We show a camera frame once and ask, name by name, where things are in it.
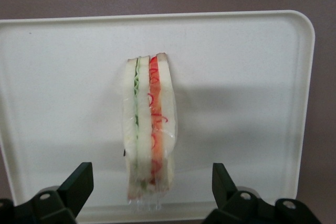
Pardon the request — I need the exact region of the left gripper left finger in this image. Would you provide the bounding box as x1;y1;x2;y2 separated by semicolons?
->
14;162;95;224

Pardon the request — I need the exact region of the cream plastic tray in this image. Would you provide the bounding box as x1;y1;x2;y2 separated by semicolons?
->
0;10;316;222

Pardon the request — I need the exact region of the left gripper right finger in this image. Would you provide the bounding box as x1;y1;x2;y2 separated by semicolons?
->
204;162;276;224

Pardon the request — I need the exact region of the triangle sandwich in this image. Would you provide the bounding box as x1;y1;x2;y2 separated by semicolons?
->
122;52;179;208

